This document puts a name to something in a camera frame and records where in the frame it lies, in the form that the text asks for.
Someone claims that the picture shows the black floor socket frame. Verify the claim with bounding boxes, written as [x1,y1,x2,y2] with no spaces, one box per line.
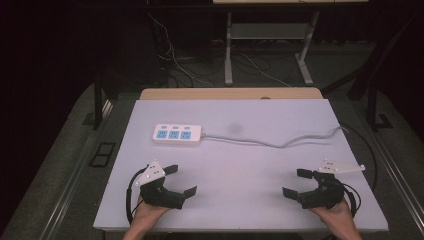
[88,141,117,169]

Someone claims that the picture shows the long black cable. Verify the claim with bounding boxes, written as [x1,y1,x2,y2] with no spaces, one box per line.
[339,122,380,193]

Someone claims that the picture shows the person's left hand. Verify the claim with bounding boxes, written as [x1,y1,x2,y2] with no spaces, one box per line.
[130,195,172,232]

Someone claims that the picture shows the grey metal desk frame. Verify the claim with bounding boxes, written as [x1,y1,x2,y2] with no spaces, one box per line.
[223,11,321,87]

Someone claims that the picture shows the white power strip blue sockets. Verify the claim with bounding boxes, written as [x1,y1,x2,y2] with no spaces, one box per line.
[152,123,204,147]

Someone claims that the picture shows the person's right hand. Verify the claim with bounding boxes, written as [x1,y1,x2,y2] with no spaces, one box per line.
[307,197,356,232]

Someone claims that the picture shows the black metal stand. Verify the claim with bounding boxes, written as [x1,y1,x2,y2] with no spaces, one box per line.
[365,74,395,133]
[92,65,120,131]

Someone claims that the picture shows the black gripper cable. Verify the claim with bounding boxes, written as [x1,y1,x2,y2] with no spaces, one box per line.
[125,164,150,226]
[342,182,363,219]

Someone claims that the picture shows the grey power strip cable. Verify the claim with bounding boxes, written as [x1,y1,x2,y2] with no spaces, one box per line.
[200,126,350,150]

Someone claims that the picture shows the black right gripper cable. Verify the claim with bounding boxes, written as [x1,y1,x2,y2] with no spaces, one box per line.
[342,182,363,219]

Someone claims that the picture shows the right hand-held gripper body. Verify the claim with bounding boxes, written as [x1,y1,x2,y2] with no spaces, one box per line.
[297,158,366,210]

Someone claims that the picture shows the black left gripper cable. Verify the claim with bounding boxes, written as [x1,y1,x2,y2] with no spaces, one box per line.
[125,164,150,226]

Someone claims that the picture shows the white floor cable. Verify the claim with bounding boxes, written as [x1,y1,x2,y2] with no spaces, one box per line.
[239,53,292,88]
[147,12,215,89]

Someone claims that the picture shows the metal floor rail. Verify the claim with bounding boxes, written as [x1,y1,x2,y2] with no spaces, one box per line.
[39,99,114,240]
[366,128,424,228]

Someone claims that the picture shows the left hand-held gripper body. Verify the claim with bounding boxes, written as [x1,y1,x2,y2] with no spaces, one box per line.
[134,160,186,211]

